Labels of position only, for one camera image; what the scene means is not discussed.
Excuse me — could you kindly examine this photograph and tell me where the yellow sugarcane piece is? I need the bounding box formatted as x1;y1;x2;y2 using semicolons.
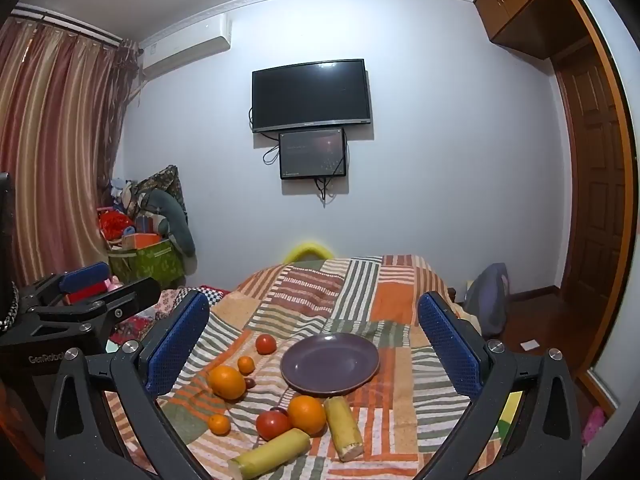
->
228;428;311;480
324;396;364;462

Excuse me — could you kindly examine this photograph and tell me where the black monitor cable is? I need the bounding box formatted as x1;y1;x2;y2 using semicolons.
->
313;176;337;207

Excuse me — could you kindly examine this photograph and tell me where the orange box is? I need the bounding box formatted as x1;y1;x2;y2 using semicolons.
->
122;232;164;251

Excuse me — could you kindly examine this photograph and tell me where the red plastic bag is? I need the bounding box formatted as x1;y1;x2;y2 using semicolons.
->
97;210;135;242

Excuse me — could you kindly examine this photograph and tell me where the dark patterned cushion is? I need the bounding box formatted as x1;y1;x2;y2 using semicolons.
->
134;164;189;221

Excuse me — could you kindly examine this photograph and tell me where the wooden overhead cabinet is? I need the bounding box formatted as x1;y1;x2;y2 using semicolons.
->
473;0;593;62

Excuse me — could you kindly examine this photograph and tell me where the white air conditioner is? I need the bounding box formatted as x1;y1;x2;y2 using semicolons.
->
139;14;233;72

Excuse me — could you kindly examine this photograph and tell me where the striped pink curtain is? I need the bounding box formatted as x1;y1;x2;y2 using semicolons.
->
0;16;142;288

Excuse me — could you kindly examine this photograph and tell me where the pink slipper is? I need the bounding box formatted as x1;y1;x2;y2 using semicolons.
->
581;406;606;445

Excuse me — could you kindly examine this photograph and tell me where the white curtain rail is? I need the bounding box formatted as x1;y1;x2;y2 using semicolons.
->
10;2;125;45

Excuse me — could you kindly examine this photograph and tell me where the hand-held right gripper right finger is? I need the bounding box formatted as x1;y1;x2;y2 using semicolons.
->
417;291;584;480

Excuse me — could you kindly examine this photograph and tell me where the black television cable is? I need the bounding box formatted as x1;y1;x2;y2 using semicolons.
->
248;107;282;166

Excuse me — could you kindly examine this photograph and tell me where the brown wooden door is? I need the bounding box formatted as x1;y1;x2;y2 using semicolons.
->
551;42;630;376

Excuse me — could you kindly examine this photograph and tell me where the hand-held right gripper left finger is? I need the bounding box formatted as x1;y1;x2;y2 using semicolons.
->
45;290;211;480

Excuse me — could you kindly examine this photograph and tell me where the yellow bed sheet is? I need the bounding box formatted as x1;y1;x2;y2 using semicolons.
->
499;391;524;437

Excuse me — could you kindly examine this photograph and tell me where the small black wall monitor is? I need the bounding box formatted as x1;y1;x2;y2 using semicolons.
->
279;128;348;180

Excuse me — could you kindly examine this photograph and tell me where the striped patchwork blanket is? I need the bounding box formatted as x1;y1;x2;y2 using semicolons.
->
102;255;501;480

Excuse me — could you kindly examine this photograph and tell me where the grey long pillow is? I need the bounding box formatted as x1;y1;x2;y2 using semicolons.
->
144;189;197;257

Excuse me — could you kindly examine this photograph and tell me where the large orange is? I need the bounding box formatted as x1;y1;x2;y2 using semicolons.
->
207;365;247;401
287;395;327;437

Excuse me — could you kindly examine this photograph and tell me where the floral cloth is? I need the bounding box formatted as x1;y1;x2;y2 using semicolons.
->
109;287;201;347

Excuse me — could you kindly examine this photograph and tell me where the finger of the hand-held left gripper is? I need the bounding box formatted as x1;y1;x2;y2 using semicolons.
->
17;262;112;311
35;276;162;333

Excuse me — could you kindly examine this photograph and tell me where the purple ceramic plate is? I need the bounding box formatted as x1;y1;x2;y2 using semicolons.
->
280;332;381;397

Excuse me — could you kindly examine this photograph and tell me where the red box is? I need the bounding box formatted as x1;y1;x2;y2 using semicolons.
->
65;282;110;307

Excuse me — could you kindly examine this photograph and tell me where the wall-mounted black television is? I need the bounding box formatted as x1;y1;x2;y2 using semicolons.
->
251;59;372;134

